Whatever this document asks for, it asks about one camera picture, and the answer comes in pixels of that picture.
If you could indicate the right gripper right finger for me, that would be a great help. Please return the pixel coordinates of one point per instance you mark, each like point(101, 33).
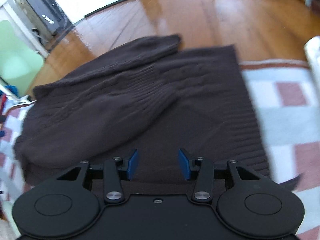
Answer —
point(199, 170)

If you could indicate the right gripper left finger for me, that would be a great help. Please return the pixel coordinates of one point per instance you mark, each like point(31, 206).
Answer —
point(114, 171)

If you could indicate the dark brown knit sweater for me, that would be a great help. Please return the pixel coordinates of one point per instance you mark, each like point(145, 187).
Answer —
point(147, 95)

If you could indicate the checkered plaid blanket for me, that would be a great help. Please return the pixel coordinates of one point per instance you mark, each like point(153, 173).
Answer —
point(287, 115)

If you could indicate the green panel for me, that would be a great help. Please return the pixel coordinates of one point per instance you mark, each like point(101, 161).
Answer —
point(19, 63)

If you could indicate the white cloth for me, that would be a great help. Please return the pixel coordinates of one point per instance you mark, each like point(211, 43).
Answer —
point(312, 52)

